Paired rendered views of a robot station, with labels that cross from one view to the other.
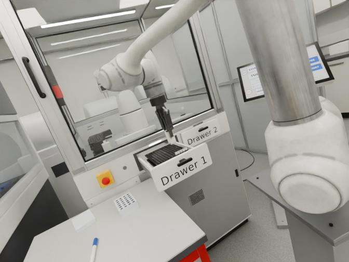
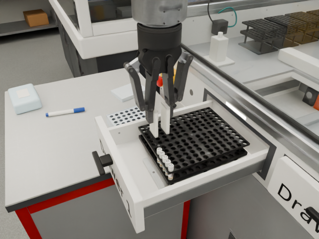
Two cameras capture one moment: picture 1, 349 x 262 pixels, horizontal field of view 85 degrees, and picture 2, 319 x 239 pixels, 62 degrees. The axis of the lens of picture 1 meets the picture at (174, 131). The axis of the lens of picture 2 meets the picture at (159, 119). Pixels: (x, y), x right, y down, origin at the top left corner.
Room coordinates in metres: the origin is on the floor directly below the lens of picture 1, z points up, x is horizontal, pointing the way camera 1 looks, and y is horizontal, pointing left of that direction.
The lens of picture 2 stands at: (0.87, -0.42, 1.33)
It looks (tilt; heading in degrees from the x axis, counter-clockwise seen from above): 37 degrees down; 86
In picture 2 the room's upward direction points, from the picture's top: straight up
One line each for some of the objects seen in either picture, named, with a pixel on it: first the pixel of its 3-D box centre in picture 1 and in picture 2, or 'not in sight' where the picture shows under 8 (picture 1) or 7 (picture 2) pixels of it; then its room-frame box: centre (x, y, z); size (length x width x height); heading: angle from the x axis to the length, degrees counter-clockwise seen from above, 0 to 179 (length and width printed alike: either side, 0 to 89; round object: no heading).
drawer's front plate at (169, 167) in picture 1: (183, 166); (116, 167); (0.80, 0.01, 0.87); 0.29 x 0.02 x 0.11; 111
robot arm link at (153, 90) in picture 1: (154, 90); (159, 3); (0.90, 0.03, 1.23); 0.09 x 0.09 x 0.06
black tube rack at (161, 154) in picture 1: (166, 157); (191, 144); (0.99, 0.09, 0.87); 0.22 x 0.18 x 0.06; 21
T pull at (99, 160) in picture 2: (183, 161); (103, 160); (0.78, 0.00, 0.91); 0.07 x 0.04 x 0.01; 111
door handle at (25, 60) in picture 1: (32, 77); not in sight; (0.93, 0.52, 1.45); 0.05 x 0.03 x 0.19; 21
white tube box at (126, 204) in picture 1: (125, 204); (127, 120); (0.81, 0.32, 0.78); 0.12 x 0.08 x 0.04; 26
